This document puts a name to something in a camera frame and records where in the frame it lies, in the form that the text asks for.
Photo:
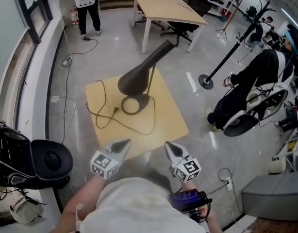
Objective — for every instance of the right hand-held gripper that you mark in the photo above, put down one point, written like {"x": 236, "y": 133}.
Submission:
{"x": 187, "y": 170}

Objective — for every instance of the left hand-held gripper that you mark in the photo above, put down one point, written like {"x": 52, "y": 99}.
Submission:
{"x": 104, "y": 165}

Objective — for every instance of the black desk lamp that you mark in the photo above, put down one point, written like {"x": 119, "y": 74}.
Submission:
{"x": 137, "y": 79}

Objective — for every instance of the person's right forearm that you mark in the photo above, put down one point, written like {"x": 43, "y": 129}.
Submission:
{"x": 189, "y": 186}

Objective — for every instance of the person's left forearm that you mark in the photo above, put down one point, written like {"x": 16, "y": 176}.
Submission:
{"x": 83, "y": 198}

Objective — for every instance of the wooden desk with white legs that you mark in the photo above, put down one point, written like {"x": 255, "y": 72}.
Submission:
{"x": 168, "y": 8}

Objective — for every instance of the low wooden side table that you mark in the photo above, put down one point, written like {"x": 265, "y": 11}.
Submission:
{"x": 166, "y": 120}

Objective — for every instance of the black chest-mounted screen device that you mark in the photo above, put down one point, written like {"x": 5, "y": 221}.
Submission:
{"x": 185, "y": 199}

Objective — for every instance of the person's white shirt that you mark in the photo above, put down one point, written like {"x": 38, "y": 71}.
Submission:
{"x": 129, "y": 207}

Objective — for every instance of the white power strip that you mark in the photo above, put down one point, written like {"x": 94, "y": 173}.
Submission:
{"x": 227, "y": 183}
{"x": 67, "y": 61}

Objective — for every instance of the black backpack with grey trim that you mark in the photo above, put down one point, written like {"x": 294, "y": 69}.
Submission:
{"x": 54, "y": 159}

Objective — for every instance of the white grey open backpack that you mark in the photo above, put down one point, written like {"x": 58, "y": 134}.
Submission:
{"x": 236, "y": 126}

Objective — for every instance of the black pole stand round base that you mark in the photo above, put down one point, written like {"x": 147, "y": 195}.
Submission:
{"x": 206, "y": 81}

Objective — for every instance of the grey sofa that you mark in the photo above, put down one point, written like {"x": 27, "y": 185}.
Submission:
{"x": 275, "y": 195}

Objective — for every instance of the beige cloth bag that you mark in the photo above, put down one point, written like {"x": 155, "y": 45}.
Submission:
{"x": 26, "y": 211}

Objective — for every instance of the low white shelf unit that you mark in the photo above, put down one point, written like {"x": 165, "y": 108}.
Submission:
{"x": 292, "y": 152}

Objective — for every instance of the black office chair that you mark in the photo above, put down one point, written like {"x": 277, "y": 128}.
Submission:
{"x": 183, "y": 27}
{"x": 151, "y": 24}

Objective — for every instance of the clear water bottle red label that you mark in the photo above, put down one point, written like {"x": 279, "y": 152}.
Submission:
{"x": 75, "y": 17}

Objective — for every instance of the wooden step platform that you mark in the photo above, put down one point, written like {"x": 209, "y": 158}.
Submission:
{"x": 115, "y": 2}

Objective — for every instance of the wooden tripod coat stand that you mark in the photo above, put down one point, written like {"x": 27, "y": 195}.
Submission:
{"x": 232, "y": 14}

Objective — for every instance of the dark framed window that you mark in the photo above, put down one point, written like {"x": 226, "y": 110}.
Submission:
{"x": 8, "y": 21}

